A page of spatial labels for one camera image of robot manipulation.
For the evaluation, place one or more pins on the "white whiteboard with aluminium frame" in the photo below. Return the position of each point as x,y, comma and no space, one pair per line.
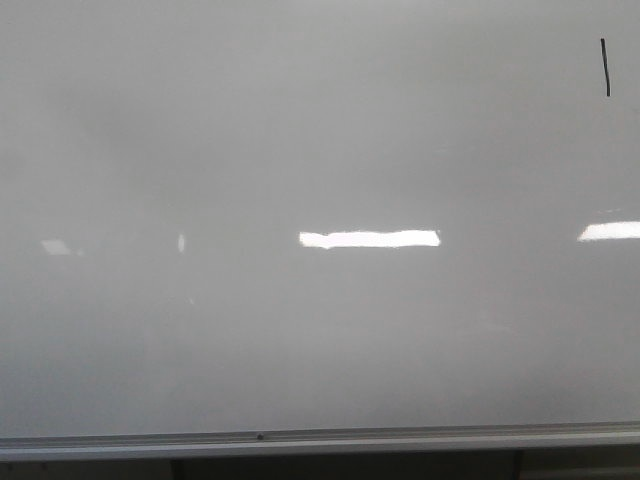
255,216

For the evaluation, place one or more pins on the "black marker stroke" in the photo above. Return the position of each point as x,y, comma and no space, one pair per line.
604,56

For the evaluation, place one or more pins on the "grey marker tray ledge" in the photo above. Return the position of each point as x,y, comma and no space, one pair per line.
292,443

